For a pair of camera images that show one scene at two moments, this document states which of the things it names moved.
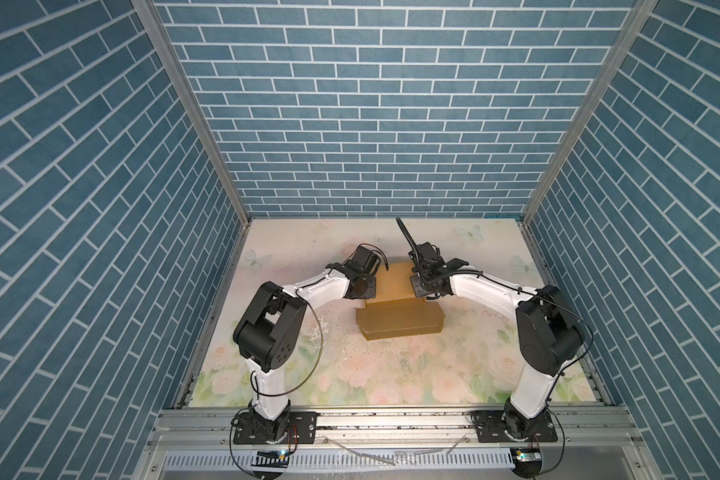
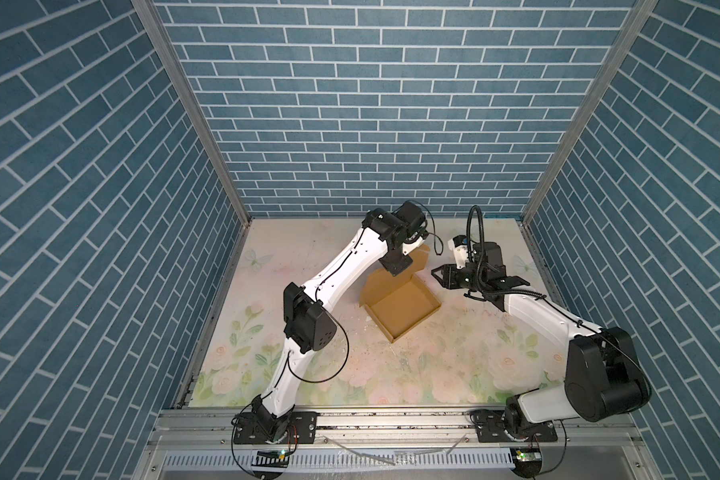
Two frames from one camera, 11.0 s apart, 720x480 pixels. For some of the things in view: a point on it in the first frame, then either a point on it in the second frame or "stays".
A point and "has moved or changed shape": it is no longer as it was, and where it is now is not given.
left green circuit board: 278,458 stays
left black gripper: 371,292 to 398,267
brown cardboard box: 394,311 has moved or changed shape
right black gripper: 416,289 to 449,274
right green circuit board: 528,457 stays
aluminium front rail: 200,444 stays
